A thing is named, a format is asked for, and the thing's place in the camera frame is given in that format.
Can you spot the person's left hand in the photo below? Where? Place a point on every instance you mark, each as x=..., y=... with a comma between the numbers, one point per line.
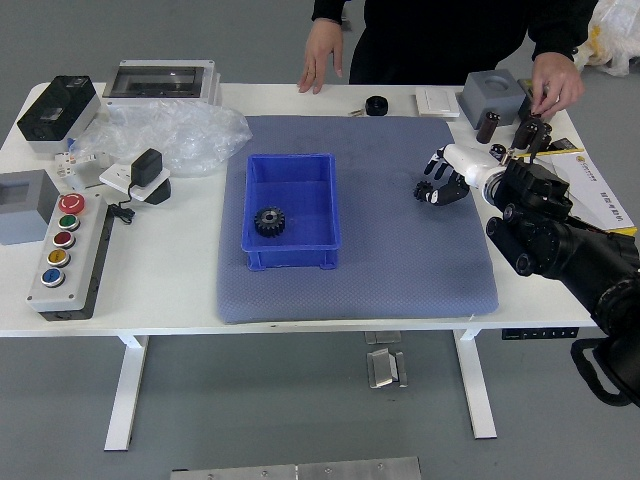
x=557, y=80

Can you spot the person's right hand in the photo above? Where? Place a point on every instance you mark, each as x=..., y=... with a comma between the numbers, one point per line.
x=322, y=52

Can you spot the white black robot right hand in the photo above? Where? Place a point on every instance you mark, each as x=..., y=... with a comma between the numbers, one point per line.
x=470, y=160

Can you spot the small black gear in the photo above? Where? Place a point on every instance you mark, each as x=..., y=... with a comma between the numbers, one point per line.
x=420, y=191

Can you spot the cluster of brown capacitors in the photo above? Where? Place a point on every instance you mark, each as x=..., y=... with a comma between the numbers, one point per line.
x=530, y=132

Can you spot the big black gear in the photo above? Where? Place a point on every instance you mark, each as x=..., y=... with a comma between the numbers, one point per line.
x=270, y=222

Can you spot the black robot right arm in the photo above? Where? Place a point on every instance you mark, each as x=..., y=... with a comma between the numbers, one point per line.
x=540, y=235

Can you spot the yellow white cardboard box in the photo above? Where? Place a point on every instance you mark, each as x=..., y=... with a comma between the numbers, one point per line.
x=595, y=190

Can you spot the blue plastic box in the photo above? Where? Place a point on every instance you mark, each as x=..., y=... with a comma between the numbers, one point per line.
x=300, y=200

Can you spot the black cylindrical capacitor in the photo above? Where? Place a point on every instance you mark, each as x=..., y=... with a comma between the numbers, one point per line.
x=497, y=150

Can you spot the yellow grey device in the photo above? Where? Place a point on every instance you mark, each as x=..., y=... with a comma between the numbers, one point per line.
x=526, y=90

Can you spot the grey block with round hole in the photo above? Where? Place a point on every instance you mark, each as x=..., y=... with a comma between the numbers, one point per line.
x=482, y=100

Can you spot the small brass connector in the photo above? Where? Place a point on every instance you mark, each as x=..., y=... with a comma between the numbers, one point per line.
x=356, y=112

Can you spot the black round knob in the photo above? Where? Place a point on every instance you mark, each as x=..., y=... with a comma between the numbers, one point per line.
x=377, y=106

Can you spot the white plastic bag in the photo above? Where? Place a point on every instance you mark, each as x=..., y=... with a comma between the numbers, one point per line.
x=620, y=35

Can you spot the person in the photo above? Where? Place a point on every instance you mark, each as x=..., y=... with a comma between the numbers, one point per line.
x=440, y=40

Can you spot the blue-grey padded mat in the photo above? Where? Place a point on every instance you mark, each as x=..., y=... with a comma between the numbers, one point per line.
x=375, y=280

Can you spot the clear plastic bag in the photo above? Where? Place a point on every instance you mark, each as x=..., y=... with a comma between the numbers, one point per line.
x=175, y=130

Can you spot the black table control panel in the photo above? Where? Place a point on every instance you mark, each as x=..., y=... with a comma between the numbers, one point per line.
x=540, y=334

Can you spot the small metal plate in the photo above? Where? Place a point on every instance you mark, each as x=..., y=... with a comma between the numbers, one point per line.
x=382, y=337

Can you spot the black power adapter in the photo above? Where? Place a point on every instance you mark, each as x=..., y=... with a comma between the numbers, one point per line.
x=146, y=167

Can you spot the black socket base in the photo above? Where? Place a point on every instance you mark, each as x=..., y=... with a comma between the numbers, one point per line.
x=161, y=192

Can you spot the metal block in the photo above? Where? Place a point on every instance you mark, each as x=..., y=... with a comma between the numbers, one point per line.
x=382, y=370

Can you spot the white table leg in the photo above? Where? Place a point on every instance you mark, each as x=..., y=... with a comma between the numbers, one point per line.
x=125, y=390
x=477, y=390

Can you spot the white terminal connector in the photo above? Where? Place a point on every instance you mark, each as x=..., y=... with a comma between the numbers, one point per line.
x=65, y=162

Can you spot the grey push button station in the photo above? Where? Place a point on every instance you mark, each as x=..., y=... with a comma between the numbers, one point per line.
x=65, y=250

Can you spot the grey cube housing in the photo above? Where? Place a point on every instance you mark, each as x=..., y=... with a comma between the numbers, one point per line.
x=25, y=210

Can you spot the grey metal plate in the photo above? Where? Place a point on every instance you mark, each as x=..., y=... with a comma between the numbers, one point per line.
x=300, y=471

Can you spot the white wall switch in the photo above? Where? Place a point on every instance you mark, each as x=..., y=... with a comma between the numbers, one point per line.
x=437, y=102

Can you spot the white enclosure with clear cover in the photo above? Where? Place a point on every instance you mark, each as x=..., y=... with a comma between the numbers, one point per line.
x=155, y=80

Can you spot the grey enclosure with black lid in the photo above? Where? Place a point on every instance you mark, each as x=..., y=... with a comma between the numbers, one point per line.
x=55, y=110

